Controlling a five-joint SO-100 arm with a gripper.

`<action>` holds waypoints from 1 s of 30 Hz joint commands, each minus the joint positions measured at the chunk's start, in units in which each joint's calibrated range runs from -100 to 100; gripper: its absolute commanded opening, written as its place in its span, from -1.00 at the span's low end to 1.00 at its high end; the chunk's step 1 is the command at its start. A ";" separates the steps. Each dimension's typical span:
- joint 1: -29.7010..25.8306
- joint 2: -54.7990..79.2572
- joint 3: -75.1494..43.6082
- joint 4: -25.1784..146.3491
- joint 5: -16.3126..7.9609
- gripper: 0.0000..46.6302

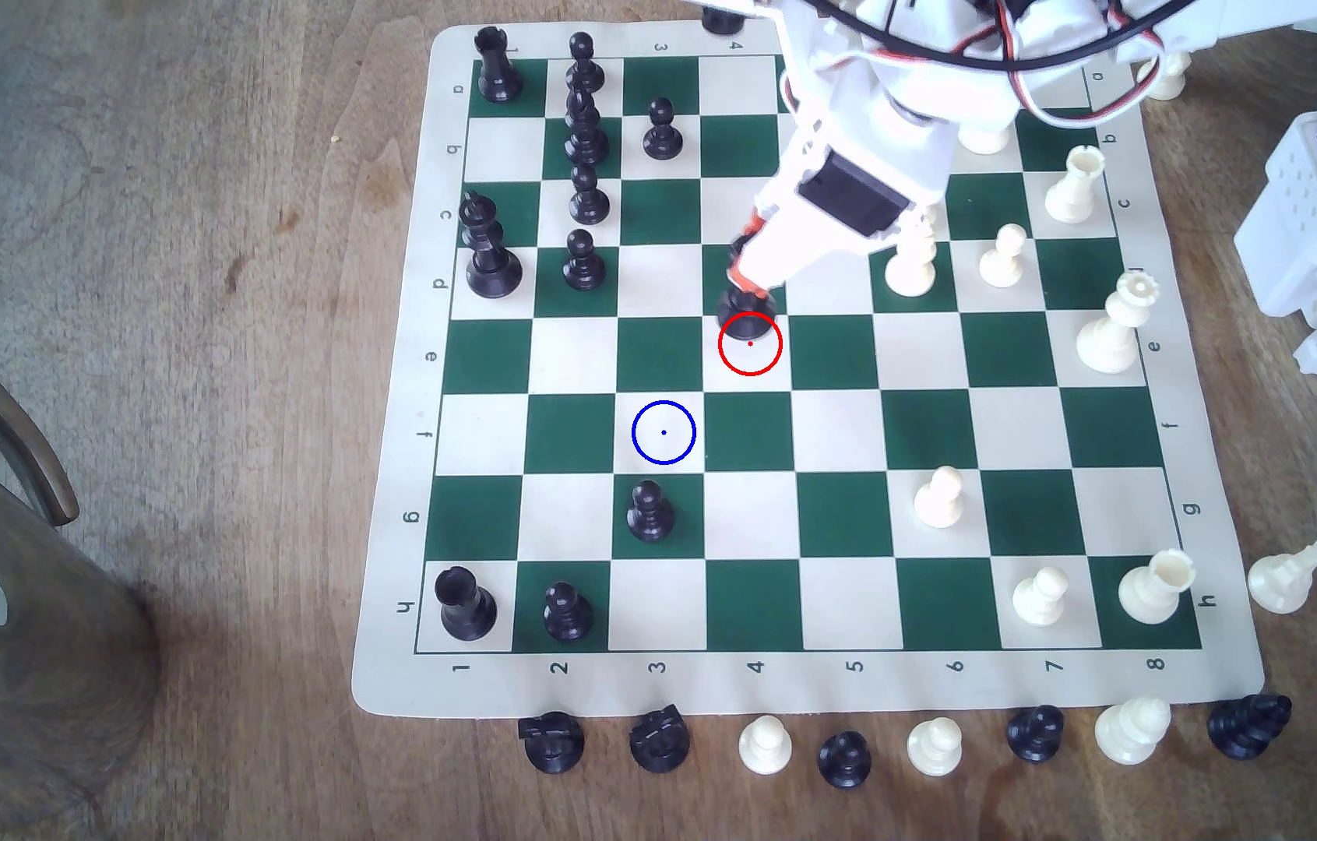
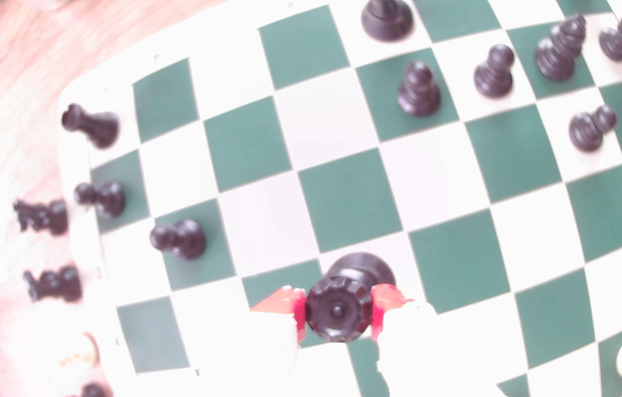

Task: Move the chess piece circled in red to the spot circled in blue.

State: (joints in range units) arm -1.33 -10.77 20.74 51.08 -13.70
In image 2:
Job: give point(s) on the black chess pawn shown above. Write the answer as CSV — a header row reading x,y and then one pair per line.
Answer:
x,y
492,74
586,131
105,199
418,91
613,43
93,390
184,240

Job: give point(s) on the black chess queen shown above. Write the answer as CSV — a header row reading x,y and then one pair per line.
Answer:
x,y
341,306

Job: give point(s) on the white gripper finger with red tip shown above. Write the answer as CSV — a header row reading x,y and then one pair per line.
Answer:
x,y
432,353
266,342

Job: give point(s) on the black chess rook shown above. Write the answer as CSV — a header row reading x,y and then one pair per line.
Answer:
x,y
98,128

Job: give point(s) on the black chess king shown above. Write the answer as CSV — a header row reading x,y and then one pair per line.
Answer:
x,y
387,21

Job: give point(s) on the green and white chess mat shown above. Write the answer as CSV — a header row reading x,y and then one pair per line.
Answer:
x,y
349,198

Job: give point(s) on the black chess knight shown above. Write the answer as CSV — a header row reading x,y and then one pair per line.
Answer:
x,y
57,284
46,216

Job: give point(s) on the black chess bishop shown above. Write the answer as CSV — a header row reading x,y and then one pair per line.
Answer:
x,y
556,52

